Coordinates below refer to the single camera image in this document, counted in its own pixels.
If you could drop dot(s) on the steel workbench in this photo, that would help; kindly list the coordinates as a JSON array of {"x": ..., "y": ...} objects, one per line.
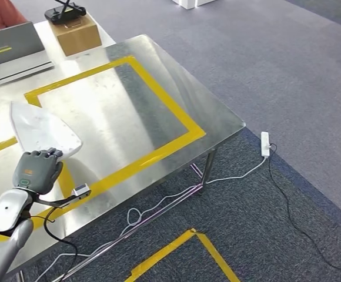
[{"x": 129, "y": 116}]

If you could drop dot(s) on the white table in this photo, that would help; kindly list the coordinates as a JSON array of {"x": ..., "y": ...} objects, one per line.
[{"x": 40, "y": 28}]

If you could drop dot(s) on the grey laptop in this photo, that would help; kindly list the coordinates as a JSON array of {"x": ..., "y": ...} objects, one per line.
[{"x": 11, "y": 50}]

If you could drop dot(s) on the person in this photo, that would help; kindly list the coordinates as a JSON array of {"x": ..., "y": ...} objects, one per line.
[{"x": 0, "y": 15}]

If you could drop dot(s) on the white power strip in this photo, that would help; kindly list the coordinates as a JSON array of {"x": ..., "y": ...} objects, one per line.
[{"x": 264, "y": 144}]

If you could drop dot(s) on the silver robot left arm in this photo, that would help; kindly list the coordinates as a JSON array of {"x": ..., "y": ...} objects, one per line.
[{"x": 5, "y": 212}]

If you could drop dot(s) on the white plastic shell part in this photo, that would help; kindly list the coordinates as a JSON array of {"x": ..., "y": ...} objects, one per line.
[{"x": 41, "y": 128}]

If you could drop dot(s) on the white box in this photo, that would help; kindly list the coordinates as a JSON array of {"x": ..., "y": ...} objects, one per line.
[{"x": 190, "y": 3}]

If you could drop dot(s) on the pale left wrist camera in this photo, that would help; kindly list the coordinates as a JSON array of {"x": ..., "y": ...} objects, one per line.
[{"x": 81, "y": 190}]

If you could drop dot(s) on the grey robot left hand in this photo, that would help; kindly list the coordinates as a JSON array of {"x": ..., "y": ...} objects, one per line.
[{"x": 36, "y": 171}]

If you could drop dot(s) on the cardboard box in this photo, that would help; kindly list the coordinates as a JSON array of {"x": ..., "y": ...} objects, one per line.
[{"x": 76, "y": 37}]

